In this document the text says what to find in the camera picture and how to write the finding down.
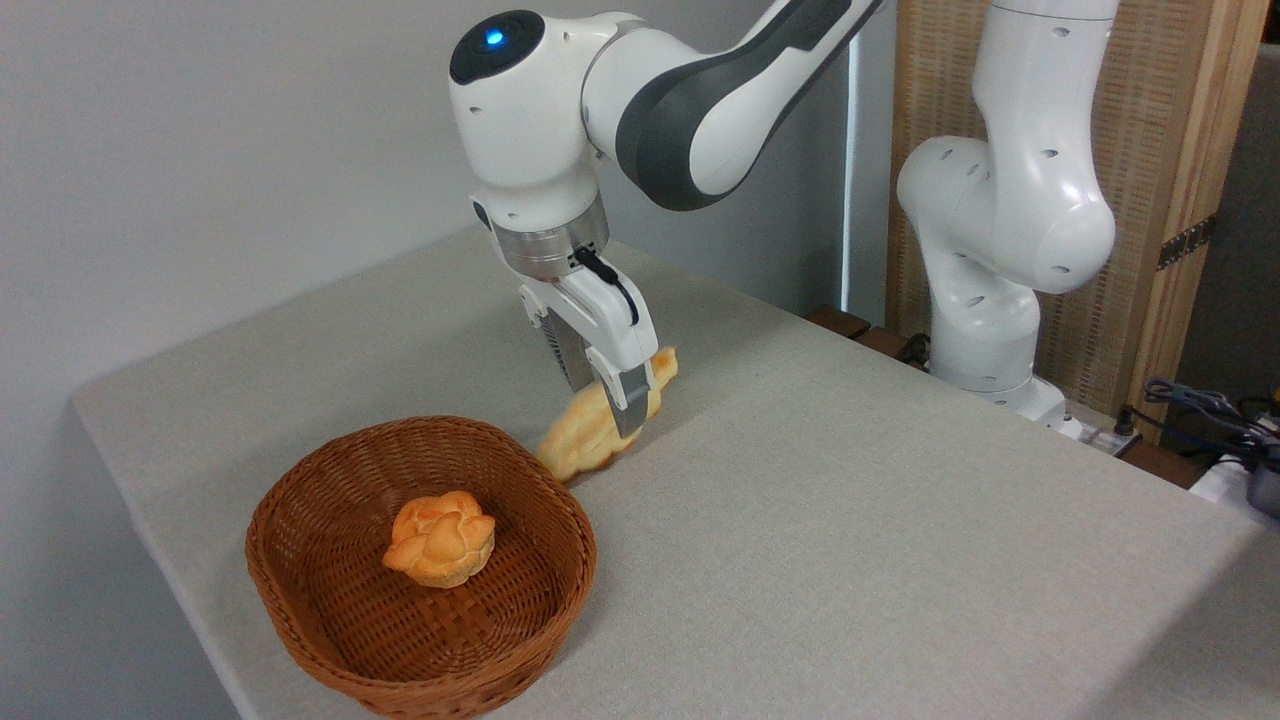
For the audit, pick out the round knotted bread roll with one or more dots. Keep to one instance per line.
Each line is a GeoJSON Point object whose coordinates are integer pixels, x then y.
{"type": "Point", "coordinates": [440, 540]}

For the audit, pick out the black screen hinge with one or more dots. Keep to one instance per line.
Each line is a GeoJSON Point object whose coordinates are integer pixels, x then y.
{"type": "Point", "coordinates": [1188, 242]}

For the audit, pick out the wooden framed woven screen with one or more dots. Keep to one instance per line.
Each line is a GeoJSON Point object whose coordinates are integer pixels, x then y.
{"type": "Point", "coordinates": [1160, 120]}

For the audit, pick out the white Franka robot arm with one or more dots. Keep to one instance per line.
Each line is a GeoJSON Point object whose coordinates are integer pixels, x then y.
{"type": "Point", "coordinates": [1010, 200]}

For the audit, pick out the brown wicker basket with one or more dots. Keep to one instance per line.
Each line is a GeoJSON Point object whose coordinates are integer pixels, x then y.
{"type": "Point", "coordinates": [330, 600]}

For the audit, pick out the dark wooden board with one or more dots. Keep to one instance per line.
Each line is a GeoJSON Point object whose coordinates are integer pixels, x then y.
{"type": "Point", "coordinates": [850, 325]}

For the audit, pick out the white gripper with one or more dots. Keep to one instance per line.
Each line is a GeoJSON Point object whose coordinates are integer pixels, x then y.
{"type": "Point", "coordinates": [610, 320]}

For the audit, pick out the long braided bread loaf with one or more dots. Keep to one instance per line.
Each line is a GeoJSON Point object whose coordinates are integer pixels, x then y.
{"type": "Point", "coordinates": [585, 440]}

